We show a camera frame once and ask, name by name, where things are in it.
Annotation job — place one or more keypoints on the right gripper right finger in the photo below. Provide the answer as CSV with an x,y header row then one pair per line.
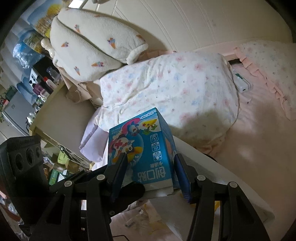
x,y
185,180

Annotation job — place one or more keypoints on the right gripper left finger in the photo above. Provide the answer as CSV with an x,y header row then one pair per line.
x,y
83,205

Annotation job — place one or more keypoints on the grey fabric storage bin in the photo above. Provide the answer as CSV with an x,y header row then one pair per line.
x,y
176,212

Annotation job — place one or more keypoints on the blue bandage carton box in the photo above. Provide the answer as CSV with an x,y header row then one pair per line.
x,y
148,143

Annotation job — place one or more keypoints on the yellow clear zip bag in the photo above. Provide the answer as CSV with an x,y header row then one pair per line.
x,y
147,221

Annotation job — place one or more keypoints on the lavender folded blanket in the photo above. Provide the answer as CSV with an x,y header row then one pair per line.
x,y
93,142

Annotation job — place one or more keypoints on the wooden bedside shelf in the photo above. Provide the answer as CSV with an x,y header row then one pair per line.
x,y
62,123

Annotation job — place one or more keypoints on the beige handbag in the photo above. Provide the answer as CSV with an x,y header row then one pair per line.
x,y
82,91

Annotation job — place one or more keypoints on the floral white duvet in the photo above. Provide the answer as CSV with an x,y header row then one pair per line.
x,y
193,91

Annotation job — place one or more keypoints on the white power bank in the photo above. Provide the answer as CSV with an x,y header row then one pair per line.
x,y
241,83

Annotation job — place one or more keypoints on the pink ruffled floral pillow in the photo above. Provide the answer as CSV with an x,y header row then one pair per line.
x,y
274,64

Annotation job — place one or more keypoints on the ice cream print pillow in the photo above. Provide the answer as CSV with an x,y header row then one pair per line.
x,y
87,44

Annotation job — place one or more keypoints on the white bed headboard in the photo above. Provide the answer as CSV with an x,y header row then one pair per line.
x,y
191,25

